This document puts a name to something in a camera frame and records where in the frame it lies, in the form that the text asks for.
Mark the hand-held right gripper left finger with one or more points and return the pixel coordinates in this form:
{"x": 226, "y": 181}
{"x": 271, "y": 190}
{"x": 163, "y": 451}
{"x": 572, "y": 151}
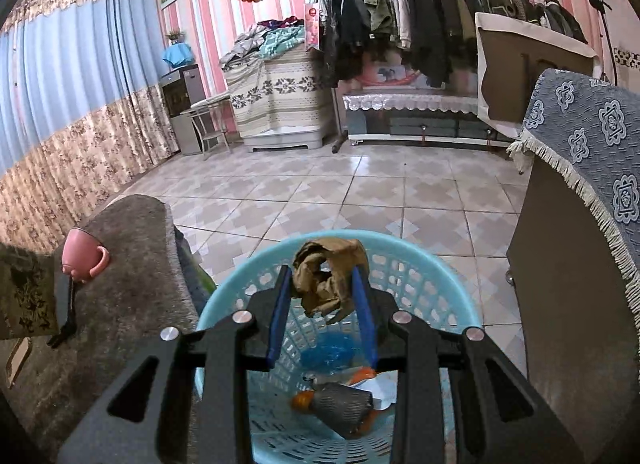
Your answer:
{"x": 277, "y": 324}

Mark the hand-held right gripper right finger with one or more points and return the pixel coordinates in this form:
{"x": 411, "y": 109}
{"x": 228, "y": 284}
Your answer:
{"x": 365, "y": 324}

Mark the blue plastic bag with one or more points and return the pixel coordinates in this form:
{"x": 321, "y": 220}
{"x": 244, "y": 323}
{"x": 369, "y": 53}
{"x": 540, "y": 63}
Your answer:
{"x": 330, "y": 351}

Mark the brown paper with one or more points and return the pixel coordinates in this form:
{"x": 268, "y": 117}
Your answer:
{"x": 320, "y": 289}

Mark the light blue plastic basket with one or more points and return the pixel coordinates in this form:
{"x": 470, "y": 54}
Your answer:
{"x": 425, "y": 289}

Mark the orange plastic bag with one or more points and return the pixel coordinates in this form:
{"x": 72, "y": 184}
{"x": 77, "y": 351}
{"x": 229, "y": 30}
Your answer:
{"x": 302, "y": 401}

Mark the dark grey ribbed roll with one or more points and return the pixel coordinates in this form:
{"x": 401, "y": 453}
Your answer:
{"x": 340, "y": 406}

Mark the green cloth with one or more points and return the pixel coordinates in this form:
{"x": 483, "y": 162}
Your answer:
{"x": 197, "y": 279}

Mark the metal clothes rack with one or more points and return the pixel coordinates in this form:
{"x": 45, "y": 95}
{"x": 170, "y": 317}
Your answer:
{"x": 336, "y": 146}

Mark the low glass cabinet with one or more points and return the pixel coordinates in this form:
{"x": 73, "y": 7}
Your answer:
{"x": 400, "y": 127}

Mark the brown wooden cabinet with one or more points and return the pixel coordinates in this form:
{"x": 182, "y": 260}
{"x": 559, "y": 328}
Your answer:
{"x": 575, "y": 319}

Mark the pink pig-shaped cup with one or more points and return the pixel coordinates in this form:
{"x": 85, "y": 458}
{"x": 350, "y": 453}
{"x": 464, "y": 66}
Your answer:
{"x": 80, "y": 249}

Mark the black padded case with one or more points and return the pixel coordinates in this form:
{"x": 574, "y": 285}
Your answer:
{"x": 64, "y": 304}

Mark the white lace cloth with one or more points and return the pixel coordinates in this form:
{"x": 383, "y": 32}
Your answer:
{"x": 400, "y": 102}

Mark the small white side table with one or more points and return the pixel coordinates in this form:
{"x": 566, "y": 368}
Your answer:
{"x": 205, "y": 103}

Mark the beige patterned cover cloth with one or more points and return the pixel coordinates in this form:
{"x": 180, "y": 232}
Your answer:
{"x": 280, "y": 89}

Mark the grey water dispenser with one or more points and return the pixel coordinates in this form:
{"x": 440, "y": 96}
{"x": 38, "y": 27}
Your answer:
{"x": 185, "y": 94}

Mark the pink printed box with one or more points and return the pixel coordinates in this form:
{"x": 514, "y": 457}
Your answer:
{"x": 390, "y": 75}

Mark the patterned fabric pouch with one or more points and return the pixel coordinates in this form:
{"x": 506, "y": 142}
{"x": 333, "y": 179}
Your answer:
{"x": 27, "y": 289}

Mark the pile of folded clothes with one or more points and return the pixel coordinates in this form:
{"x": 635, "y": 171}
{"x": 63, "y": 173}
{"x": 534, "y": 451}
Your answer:
{"x": 270, "y": 39}

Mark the brown board with white edge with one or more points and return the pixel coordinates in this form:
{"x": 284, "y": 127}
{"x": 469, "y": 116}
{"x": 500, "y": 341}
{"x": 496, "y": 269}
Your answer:
{"x": 505, "y": 74}

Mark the blue bottle cover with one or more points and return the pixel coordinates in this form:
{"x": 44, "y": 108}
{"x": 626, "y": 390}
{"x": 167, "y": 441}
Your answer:
{"x": 177, "y": 54}

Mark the blue fringed table cloth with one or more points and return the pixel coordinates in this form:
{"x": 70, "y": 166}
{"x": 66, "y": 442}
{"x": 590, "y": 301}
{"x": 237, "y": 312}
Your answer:
{"x": 590, "y": 144}

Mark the row of hanging clothes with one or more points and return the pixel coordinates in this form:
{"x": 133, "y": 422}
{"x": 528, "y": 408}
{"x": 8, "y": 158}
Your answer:
{"x": 425, "y": 29}

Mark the pink hanging bag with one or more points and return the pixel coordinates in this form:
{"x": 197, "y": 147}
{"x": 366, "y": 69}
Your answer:
{"x": 312, "y": 24}

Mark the small potted plant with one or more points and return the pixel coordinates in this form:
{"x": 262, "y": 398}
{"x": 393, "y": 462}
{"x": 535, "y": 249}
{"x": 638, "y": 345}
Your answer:
{"x": 175, "y": 37}

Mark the blue and floral curtain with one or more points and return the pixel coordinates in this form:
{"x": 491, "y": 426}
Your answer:
{"x": 65, "y": 94}

